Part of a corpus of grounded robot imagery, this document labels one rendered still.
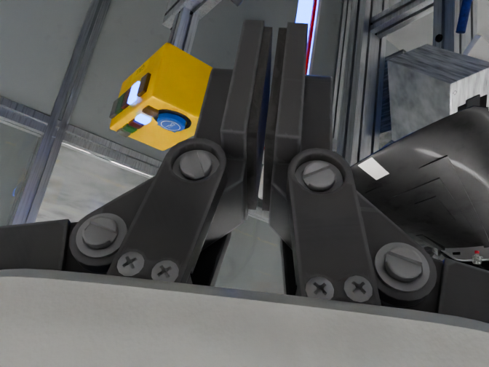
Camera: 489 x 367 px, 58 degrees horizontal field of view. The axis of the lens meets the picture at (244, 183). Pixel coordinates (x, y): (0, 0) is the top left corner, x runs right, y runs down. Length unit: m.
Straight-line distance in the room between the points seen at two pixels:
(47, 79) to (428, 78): 0.80
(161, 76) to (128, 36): 0.61
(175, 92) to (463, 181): 0.37
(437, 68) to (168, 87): 0.36
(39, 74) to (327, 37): 1.04
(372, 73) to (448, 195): 0.66
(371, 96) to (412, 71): 0.44
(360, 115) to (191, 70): 0.52
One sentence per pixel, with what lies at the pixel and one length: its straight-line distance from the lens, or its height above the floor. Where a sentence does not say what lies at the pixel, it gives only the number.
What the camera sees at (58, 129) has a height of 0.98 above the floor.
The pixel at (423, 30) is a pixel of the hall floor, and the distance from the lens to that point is 2.12.
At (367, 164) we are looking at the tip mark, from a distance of 0.47.
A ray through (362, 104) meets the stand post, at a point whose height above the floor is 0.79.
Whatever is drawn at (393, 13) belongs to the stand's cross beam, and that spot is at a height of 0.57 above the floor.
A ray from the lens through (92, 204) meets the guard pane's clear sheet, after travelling 1.07.
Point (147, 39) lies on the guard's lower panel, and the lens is 1.25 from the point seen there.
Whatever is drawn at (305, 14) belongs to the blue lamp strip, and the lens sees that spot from 0.49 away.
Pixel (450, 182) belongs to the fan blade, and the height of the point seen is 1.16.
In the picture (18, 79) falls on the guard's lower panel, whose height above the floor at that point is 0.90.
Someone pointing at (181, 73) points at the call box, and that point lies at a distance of 0.64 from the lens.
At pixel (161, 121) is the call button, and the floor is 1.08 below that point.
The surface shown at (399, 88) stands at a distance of 0.71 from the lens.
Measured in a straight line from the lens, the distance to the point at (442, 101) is 0.64.
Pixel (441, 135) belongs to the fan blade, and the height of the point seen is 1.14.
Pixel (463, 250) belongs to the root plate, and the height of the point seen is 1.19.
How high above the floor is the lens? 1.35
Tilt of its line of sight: 20 degrees down
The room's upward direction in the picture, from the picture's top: 170 degrees counter-clockwise
